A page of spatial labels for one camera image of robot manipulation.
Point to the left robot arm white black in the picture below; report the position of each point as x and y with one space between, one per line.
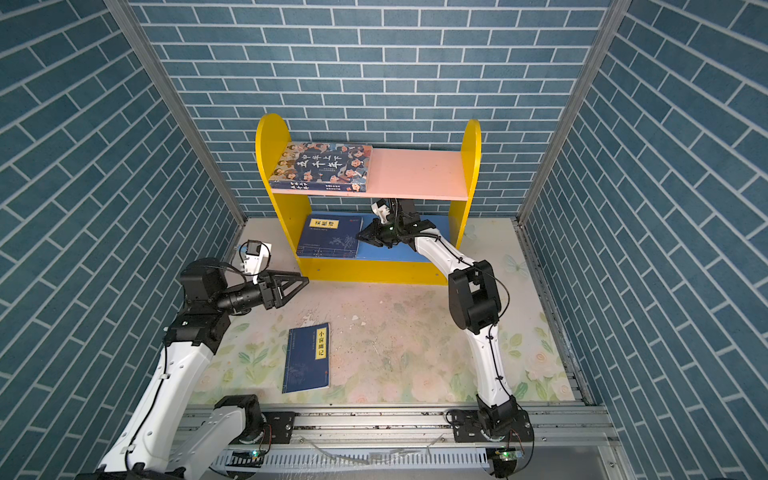
174 372

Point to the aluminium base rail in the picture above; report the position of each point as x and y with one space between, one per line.
334 438

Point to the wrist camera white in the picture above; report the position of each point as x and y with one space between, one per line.
382 210
255 256

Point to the blue book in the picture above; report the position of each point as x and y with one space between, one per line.
330 232
333 254
307 365

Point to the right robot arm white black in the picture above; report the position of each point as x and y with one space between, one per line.
474 305

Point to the yellow shelf with coloured boards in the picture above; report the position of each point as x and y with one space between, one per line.
394 173

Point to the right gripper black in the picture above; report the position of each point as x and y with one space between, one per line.
374 230

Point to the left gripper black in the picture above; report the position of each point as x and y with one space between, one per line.
282 284

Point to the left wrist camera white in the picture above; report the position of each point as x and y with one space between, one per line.
255 256

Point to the colourful illustrated thick book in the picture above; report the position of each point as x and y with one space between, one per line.
326 167

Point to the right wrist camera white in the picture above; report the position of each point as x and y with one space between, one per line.
382 210

